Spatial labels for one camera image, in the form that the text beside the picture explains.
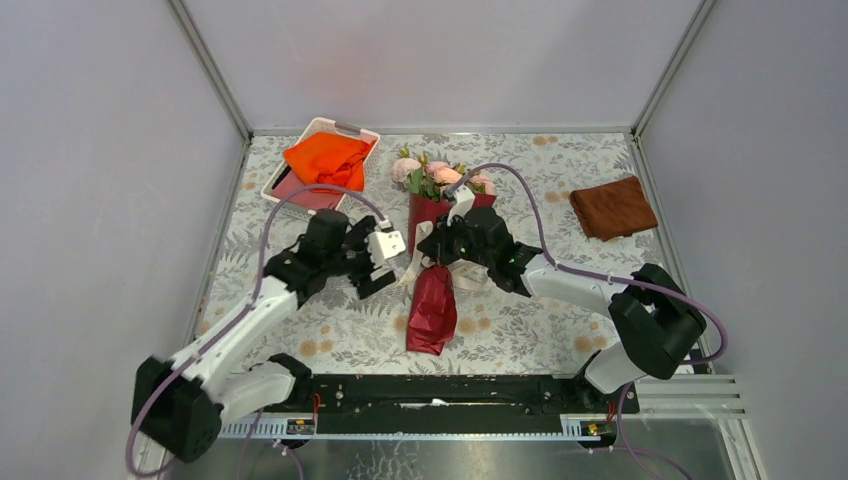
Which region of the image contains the pink paper sheet in basket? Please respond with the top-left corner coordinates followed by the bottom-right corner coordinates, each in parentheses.
top-left (270, 169), bottom-right (342, 215)

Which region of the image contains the dark red wrapping paper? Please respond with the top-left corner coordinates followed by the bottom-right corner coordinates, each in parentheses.
top-left (405, 194), bottom-right (458, 356)

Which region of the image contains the cream printed ribbon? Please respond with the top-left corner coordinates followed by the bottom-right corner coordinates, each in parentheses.
top-left (398, 221), bottom-right (493, 295)

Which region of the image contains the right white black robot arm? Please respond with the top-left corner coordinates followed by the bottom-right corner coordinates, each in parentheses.
top-left (416, 207), bottom-right (707, 412)

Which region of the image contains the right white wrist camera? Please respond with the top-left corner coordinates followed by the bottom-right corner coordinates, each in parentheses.
top-left (444, 185), bottom-right (475, 226)

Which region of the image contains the purple cable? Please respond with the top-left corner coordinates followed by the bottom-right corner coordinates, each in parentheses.
top-left (445, 162), bottom-right (730, 480)
top-left (124, 184), bottom-right (392, 480)

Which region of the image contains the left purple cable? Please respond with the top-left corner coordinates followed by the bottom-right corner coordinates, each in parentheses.
top-left (124, 184), bottom-right (392, 480)

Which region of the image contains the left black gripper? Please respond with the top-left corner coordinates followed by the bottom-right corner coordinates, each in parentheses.
top-left (324, 218), bottom-right (396, 299)

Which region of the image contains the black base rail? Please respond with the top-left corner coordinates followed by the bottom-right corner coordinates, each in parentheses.
top-left (263, 374), bottom-right (640, 438)

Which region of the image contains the white plastic basket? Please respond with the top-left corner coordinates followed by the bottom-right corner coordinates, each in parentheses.
top-left (261, 117), bottom-right (380, 203)

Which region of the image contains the brown folded cloth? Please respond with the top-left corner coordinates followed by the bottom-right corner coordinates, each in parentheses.
top-left (569, 176), bottom-right (658, 241)

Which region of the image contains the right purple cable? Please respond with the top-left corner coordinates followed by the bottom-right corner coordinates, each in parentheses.
top-left (445, 162), bottom-right (730, 480)

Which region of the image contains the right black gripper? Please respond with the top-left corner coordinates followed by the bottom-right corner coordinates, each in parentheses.
top-left (417, 211), bottom-right (493, 268)

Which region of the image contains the orange folded cloth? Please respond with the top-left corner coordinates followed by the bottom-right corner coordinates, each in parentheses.
top-left (283, 132), bottom-right (374, 192)

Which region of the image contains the pink fake flower bunch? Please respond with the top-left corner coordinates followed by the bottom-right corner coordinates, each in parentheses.
top-left (391, 145), bottom-right (472, 202)

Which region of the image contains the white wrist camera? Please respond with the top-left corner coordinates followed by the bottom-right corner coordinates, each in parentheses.
top-left (366, 230), bottom-right (406, 268)
top-left (444, 185), bottom-right (475, 226)

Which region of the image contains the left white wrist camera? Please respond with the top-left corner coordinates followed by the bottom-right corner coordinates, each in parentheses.
top-left (366, 230), bottom-right (406, 268)

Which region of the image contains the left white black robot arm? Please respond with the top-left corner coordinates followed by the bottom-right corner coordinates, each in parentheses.
top-left (131, 209), bottom-right (406, 463)

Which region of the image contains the floral patterned table mat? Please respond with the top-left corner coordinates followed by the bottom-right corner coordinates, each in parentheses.
top-left (196, 133), bottom-right (662, 374)

